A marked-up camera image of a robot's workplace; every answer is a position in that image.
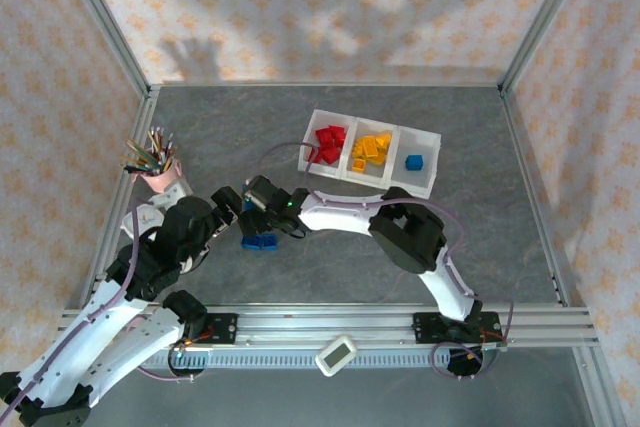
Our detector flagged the wide aluminium extrusion rail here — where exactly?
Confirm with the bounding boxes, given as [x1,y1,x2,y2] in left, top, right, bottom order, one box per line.
[57,302,601,349]

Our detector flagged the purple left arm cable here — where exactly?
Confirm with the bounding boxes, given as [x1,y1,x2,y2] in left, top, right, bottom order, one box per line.
[0,196,211,411]

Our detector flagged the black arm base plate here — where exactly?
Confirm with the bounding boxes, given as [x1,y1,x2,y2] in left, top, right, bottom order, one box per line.
[412,311,501,346]
[199,313,239,346]

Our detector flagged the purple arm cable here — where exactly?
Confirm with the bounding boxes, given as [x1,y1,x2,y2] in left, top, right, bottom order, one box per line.
[0,196,211,411]
[247,142,516,381]

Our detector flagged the white alarm clock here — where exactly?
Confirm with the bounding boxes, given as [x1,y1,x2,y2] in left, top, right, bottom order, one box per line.
[122,206,164,243]

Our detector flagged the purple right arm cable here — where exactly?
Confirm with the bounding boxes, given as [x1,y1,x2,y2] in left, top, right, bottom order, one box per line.
[247,142,516,381]

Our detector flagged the white plastic bin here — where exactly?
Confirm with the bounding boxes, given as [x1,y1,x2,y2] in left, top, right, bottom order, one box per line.
[296,107,358,181]
[386,124,443,198]
[341,115,402,188]

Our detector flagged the aluminium frame rail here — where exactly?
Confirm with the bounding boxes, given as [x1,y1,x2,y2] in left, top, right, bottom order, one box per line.
[499,89,576,308]
[79,89,161,308]

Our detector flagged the white digital timer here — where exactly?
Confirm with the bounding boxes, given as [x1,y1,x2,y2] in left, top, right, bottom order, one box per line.
[314,334,357,378]

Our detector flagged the pink cup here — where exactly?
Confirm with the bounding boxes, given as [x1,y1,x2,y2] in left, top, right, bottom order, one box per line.
[141,159,184,193]

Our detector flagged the grey slotted cable duct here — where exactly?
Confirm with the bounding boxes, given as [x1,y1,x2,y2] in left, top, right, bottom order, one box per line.
[139,348,506,369]

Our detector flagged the aluminium frame post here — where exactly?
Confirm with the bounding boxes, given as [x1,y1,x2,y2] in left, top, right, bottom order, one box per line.
[498,0,601,98]
[53,0,154,98]

